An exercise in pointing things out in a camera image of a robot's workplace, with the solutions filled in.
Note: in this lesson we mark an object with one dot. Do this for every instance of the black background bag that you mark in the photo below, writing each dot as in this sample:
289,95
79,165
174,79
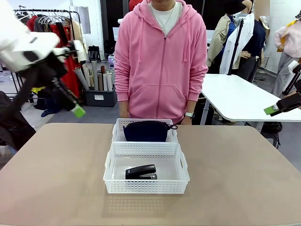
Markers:
94,54

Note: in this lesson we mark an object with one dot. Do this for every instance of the black stapler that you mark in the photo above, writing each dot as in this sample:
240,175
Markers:
141,170

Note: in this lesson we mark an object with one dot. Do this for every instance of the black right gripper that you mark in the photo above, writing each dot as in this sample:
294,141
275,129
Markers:
291,102

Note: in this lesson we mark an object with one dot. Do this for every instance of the mannequin in beige trench coat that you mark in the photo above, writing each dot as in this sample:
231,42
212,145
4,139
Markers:
221,35

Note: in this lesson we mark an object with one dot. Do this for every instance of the white paper roll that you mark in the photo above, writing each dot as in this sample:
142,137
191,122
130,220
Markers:
109,82
105,82

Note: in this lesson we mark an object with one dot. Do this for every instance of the yellow floor item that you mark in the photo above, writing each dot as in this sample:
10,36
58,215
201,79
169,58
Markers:
38,90

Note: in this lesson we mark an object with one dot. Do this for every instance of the brown cardboard tube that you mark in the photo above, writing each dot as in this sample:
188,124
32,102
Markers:
102,70

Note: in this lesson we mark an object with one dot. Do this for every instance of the figure in navy top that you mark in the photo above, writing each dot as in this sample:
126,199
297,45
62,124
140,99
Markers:
258,37

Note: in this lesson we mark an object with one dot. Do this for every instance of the black floor equipment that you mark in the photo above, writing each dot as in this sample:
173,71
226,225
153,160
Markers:
270,128

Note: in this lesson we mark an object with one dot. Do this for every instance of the beige hanging garment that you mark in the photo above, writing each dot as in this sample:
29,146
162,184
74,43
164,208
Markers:
76,30

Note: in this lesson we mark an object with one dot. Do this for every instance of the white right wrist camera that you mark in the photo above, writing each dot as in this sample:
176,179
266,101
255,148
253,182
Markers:
292,67

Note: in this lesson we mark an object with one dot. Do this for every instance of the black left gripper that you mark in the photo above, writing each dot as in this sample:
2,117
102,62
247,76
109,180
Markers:
56,68

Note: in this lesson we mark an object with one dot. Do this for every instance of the tall grey tube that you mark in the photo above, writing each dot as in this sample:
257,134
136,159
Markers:
95,75

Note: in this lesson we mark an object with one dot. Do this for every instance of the grey hanging jacket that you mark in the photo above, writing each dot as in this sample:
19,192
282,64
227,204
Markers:
42,23

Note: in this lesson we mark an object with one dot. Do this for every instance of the black clothes rack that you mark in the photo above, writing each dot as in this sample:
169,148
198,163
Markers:
58,10

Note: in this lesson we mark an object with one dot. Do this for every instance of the grey leaning paper roll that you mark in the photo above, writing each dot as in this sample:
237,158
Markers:
81,77

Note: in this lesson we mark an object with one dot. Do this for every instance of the black tripod pole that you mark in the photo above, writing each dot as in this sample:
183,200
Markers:
237,40

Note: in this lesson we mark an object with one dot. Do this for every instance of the white perforated plastic basket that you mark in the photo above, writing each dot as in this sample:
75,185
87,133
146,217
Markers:
145,186
116,131

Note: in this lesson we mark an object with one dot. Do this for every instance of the person's left forearm pink sleeve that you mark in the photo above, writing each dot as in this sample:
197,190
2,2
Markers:
197,84

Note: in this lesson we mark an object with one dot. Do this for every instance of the person's right forearm pink sleeve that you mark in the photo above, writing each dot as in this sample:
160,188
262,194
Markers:
122,84

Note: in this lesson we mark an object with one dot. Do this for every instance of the beige paper roll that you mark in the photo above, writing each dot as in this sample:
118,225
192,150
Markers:
86,73

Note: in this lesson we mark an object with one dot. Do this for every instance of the red hanging jacket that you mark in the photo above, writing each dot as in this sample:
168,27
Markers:
31,22

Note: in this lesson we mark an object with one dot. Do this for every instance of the mannequin in pale pink top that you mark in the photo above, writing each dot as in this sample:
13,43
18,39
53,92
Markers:
291,40

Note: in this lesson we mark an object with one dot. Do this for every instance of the person in pink hoodie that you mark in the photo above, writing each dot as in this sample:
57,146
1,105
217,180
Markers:
160,70

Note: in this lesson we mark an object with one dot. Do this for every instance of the blue floor cloth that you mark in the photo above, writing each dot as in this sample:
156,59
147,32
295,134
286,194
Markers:
48,113

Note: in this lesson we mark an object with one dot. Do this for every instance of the navy zipper pencil pouch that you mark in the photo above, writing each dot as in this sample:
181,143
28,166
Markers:
145,133

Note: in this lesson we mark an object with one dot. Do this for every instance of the person's right hand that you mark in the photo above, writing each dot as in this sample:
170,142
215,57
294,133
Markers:
124,109

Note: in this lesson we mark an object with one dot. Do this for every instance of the white side table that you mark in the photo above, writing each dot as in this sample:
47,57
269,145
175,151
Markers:
235,99

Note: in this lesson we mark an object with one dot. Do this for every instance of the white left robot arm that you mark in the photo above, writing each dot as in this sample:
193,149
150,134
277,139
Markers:
18,47

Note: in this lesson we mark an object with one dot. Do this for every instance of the person's left hand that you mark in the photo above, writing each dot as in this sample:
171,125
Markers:
187,120

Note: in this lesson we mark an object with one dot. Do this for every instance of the mannequin in white coat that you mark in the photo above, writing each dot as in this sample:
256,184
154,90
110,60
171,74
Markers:
247,33

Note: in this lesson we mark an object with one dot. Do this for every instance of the red hanging dress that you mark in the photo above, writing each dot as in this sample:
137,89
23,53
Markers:
70,70

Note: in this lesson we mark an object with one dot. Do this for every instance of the grey storage bin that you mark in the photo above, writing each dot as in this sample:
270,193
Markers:
100,99

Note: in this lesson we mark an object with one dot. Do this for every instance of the silver wristwatch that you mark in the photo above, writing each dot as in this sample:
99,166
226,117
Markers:
189,114

